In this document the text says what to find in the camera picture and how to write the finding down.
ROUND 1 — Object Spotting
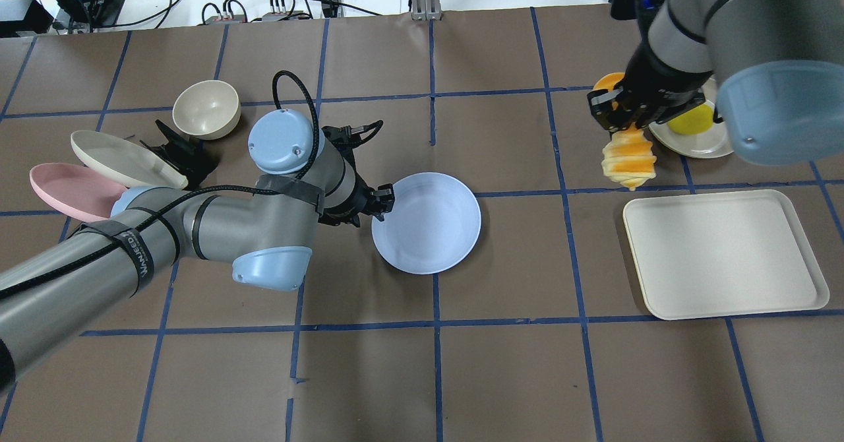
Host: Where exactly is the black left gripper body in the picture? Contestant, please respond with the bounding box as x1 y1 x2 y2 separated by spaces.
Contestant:
316 125 377 228

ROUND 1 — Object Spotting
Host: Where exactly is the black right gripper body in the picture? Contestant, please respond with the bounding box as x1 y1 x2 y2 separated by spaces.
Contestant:
610 40 706 126

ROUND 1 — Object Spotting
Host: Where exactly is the orange striped bread roll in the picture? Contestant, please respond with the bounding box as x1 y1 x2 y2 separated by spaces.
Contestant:
591 72 658 192

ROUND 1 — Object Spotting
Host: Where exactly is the blue plate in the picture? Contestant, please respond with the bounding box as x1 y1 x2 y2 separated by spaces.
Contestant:
371 172 482 276

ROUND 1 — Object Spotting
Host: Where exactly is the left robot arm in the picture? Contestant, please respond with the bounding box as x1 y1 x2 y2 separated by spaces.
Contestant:
1 71 395 392

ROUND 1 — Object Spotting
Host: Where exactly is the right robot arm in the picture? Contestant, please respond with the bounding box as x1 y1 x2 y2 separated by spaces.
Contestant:
588 0 843 166

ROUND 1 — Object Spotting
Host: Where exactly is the white round plate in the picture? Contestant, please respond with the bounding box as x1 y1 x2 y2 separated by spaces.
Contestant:
650 78 733 159

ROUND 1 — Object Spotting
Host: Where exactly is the cream plate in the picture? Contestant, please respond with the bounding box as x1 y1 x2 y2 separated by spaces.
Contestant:
70 130 188 189

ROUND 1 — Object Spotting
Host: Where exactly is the pink plate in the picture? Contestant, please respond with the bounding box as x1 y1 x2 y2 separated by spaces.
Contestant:
29 163 127 222

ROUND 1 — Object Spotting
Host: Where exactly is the yellow lemon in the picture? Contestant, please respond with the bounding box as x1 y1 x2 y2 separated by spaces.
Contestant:
667 102 714 135

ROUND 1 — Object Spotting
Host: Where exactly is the cream bowl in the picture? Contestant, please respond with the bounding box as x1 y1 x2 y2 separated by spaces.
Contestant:
171 79 241 141

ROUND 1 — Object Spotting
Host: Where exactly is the black dish rack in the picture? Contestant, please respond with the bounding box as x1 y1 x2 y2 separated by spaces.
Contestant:
139 119 219 191

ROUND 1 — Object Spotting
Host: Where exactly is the white rectangular tray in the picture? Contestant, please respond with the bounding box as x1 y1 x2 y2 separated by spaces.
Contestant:
622 189 831 321

